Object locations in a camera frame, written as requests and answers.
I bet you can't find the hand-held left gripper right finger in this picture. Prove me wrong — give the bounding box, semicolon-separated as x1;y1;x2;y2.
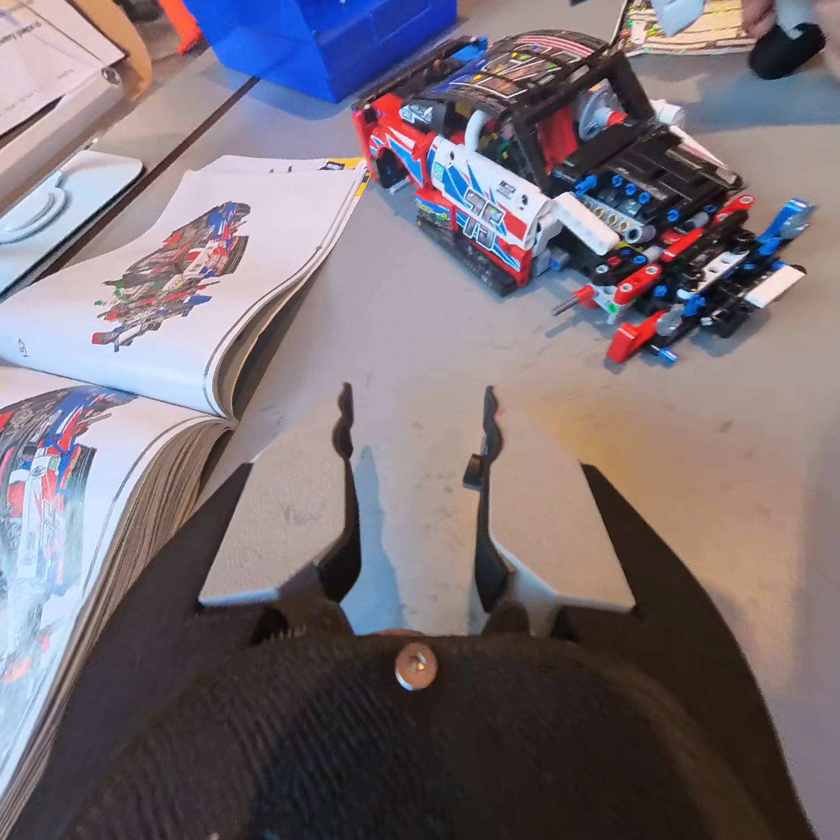
462;386;636;634

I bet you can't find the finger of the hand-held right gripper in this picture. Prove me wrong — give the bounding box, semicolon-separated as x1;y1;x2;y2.
650;0;706;37

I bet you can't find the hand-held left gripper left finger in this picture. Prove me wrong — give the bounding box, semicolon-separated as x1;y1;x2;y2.
199;382;363;608

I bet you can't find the holographic sticker sheet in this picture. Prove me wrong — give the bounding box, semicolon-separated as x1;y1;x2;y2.
613;0;759;56

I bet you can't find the grey desk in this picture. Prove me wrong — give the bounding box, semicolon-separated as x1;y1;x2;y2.
62;39;840;840

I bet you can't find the person's right hand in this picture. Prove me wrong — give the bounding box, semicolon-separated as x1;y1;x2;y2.
742;0;782;37

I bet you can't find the toy brick race car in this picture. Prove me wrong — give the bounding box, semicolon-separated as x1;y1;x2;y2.
351;29;818;365

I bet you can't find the open instruction book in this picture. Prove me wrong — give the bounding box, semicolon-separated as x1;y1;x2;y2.
0;155;368;821

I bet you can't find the blue plastic bin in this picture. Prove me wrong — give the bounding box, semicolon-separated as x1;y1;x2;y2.
182;0;458;104

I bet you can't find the white stand base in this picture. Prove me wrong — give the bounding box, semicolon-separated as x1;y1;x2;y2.
0;150;144;296

